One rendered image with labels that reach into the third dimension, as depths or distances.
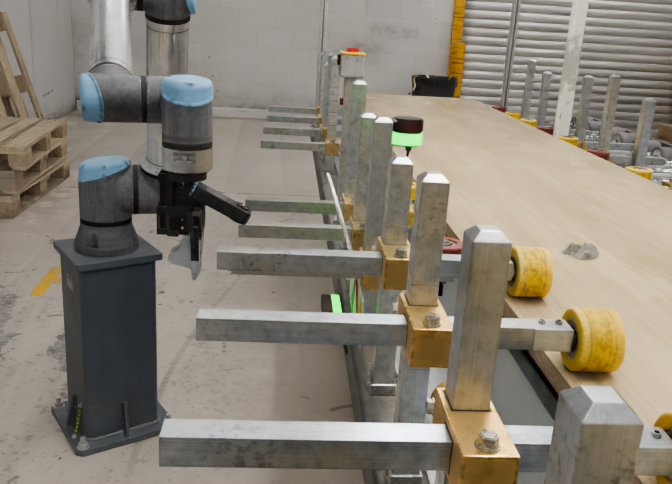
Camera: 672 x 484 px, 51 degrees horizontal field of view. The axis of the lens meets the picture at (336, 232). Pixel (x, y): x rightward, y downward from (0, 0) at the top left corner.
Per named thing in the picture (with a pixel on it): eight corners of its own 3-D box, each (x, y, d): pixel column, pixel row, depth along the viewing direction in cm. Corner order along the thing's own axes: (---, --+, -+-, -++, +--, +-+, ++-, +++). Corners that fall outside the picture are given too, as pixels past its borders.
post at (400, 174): (369, 430, 124) (392, 158, 110) (367, 419, 127) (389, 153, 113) (389, 430, 124) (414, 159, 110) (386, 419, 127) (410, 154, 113)
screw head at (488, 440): (478, 453, 60) (480, 440, 59) (472, 438, 62) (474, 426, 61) (503, 453, 60) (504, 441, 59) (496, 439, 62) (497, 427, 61)
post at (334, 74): (325, 177, 289) (331, 56, 275) (324, 175, 292) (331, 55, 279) (333, 178, 289) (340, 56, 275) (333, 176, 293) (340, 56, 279)
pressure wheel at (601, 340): (580, 302, 87) (556, 312, 95) (585, 368, 85) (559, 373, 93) (627, 304, 88) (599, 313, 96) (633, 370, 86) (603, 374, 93)
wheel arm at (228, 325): (195, 342, 85) (195, 314, 84) (199, 330, 89) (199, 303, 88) (598, 354, 89) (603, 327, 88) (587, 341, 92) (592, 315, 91)
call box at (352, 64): (339, 79, 203) (341, 51, 201) (338, 77, 210) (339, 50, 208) (364, 80, 204) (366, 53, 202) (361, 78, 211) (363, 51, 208)
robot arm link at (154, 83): (145, 72, 141) (146, 78, 130) (204, 74, 144) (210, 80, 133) (146, 119, 144) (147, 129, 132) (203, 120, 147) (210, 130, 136)
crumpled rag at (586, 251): (580, 261, 134) (582, 250, 133) (553, 251, 139) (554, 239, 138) (612, 256, 138) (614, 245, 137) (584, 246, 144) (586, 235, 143)
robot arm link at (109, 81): (86, -49, 177) (74, 81, 127) (138, -45, 180) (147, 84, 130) (89, -4, 184) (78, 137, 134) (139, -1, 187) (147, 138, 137)
